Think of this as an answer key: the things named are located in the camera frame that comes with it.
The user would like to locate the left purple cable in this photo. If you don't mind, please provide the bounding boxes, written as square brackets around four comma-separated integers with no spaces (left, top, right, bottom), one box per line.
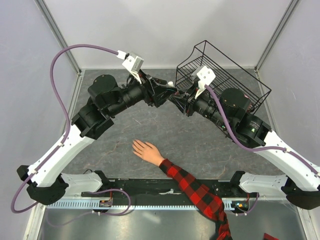
[11,44,120,214]

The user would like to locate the red mug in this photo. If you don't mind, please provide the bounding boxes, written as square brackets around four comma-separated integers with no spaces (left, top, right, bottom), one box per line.
[244,94,252,112]

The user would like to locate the purple cable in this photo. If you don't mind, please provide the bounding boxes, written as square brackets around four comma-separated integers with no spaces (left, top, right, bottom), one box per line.
[11,44,120,214]
[204,84,320,176]

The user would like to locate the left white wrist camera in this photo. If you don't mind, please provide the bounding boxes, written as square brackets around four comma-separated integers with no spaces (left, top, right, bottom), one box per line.
[122,53,144,84]

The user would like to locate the black wire rack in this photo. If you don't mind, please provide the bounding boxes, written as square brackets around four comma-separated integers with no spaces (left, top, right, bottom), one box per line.
[175,40,272,112]

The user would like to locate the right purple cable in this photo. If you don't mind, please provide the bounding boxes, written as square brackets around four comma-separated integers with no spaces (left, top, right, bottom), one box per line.
[204,84,320,176]

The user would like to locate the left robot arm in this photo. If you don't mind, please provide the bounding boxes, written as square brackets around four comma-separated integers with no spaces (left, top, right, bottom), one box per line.
[17,70,178,205]

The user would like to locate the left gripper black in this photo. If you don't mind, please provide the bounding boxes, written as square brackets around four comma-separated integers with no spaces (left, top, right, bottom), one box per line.
[108,69,178,117]

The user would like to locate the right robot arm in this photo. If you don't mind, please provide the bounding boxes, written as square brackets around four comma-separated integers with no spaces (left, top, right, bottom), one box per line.
[169,86,320,210]

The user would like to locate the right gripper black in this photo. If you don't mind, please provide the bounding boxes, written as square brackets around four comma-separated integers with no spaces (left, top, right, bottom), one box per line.
[170,83,231,130]

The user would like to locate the red plaid sleeve forearm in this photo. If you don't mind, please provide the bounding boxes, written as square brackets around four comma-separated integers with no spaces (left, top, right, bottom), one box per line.
[159,159,232,240]

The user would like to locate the white slotted cable duct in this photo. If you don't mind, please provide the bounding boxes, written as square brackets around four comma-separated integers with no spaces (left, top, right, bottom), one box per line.
[47,195,250,211]

